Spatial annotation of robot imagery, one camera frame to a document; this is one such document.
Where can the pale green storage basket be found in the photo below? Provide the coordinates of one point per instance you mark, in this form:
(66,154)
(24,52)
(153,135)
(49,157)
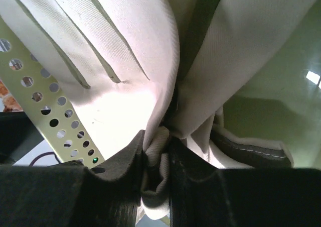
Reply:
(281,102)

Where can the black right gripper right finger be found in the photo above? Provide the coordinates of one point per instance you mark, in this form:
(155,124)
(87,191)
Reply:
(202,195)

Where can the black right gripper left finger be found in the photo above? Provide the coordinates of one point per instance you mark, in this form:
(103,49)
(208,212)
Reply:
(71,194)

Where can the white grey work glove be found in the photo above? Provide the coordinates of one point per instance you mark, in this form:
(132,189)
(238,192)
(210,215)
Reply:
(116,60)

